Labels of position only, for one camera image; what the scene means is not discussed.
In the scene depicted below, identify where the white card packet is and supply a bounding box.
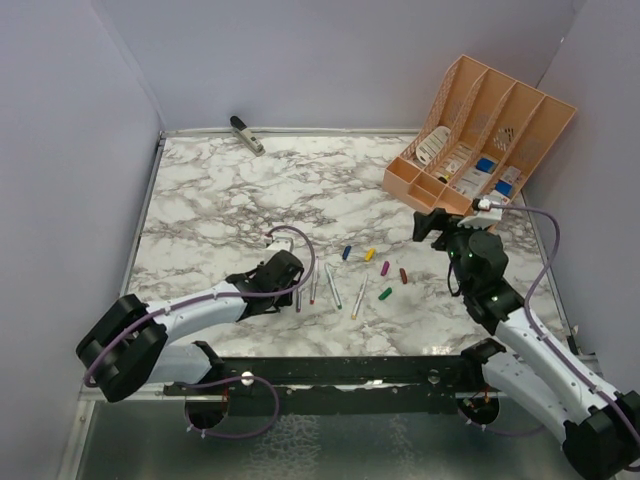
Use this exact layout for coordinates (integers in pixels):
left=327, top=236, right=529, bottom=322
left=452, top=167, right=491, bottom=199

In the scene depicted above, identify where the green pen cap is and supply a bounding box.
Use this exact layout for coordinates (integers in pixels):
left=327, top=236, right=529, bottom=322
left=378, top=287, right=393, bottom=301

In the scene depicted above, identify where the grey black stapler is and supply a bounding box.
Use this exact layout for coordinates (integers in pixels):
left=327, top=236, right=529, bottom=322
left=230, top=115, right=265, bottom=156

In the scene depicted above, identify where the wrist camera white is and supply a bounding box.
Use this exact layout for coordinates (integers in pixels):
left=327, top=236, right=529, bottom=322
left=266, top=236, right=294, bottom=253
left=457, top=197, right=503, bottom=230

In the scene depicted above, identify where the blue marker pen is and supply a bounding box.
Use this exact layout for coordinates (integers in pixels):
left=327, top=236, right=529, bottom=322
left=295, top=289, right=303, bottom=313

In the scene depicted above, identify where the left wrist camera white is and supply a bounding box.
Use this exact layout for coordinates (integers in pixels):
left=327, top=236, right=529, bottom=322
left=266, top=236, right=294, bottom=253

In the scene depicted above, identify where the blue eraser box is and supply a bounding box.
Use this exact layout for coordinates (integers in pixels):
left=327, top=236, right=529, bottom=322
left=494, top=180, right=513, bottom=198
left=475, top=156, right=499, bottom=174

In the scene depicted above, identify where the yellow marker pen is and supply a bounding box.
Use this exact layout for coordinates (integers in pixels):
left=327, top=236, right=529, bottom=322
left=351, top=274, right=369, bottom=320

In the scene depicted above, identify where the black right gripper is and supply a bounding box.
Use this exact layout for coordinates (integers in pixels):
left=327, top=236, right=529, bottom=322
left=414, top=207, right=489, bottom=292

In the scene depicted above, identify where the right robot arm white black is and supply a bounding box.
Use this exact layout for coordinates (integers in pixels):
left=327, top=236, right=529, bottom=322
left=412, top=199, right=639, bottom=479

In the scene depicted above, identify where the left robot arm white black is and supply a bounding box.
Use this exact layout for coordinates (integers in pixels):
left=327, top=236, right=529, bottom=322
left=76, top=250, right=304, bottom=403

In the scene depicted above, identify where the yellow pen cap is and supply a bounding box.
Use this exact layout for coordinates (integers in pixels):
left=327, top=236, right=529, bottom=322
left=364, top=248, right=375, bottom=262

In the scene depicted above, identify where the red marker pen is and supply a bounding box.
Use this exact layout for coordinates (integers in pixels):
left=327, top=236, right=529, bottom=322
left=309, top=257, right=320, bottom=305

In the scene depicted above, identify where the peach desk file organizer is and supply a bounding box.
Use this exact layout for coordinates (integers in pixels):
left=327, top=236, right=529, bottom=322
left=383, top=55, right=576, bottom=216

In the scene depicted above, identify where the black mounting rail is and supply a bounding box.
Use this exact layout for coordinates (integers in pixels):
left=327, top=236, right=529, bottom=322
left=164, top=349, right=501, bottom=416

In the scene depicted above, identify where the white red box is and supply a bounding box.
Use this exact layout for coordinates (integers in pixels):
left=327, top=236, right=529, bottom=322
left=500, top=166, right=521, bottom=185

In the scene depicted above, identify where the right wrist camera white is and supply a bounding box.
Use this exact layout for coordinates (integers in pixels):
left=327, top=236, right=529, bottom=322
left=457, top=197, right=503, bottom=230

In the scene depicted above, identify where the white oval tag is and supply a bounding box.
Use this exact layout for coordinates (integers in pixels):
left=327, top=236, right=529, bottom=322
left=415, top=126, right=451, bottom=165

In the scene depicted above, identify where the green marker pen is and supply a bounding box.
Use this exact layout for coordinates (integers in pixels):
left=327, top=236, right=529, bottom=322
left=324, top=264, right=342, bottom=310

